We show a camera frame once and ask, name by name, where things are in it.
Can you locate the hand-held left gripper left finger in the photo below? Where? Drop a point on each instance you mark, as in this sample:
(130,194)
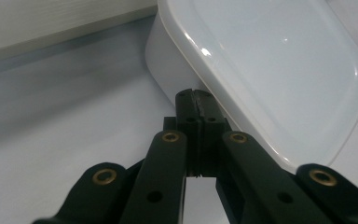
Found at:
(188,109)

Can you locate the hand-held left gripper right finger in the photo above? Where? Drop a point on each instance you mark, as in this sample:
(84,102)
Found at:
(211,124)

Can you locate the white lidded container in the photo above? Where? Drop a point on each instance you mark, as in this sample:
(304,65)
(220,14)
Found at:
(276,77)

